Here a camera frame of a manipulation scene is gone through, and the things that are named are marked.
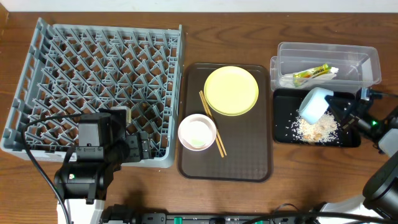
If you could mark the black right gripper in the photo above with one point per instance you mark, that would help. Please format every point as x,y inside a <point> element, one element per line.
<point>350,104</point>

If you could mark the white cup in pink bowl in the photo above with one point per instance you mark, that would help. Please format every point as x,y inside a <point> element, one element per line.
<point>197,134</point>

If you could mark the black tray bin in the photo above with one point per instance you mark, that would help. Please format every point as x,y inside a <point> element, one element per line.
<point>286,103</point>

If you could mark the green orange snack wrapper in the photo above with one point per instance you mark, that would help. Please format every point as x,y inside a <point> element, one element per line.
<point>310,73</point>

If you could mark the clear plastic bin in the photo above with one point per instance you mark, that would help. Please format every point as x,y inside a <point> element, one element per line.
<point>359,66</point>

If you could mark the leftover rice food waste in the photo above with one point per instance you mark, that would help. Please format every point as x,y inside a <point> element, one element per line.
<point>325,130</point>

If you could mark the pink bowl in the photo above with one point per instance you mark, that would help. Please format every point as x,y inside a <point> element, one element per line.
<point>181,131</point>

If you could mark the yellow round plate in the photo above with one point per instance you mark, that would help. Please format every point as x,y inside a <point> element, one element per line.
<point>231,90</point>

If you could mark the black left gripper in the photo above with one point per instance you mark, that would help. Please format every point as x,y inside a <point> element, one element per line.
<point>143,145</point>

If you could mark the light blue bowl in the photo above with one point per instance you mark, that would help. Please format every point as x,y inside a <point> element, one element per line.
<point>314,105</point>

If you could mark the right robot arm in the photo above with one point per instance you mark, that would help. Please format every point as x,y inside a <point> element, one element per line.
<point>379,196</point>

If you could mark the brown serving tray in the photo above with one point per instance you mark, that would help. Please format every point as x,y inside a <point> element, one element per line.
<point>247,139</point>

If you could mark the white napkin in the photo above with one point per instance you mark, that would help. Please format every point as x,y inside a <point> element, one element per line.
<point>288,81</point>

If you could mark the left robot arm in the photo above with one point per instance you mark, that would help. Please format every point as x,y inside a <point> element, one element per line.
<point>89,166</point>

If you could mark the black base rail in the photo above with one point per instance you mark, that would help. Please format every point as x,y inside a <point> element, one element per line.
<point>199,218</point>

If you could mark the grey plastic dishwasher rack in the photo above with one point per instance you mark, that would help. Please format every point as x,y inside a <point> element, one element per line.
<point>71,69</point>

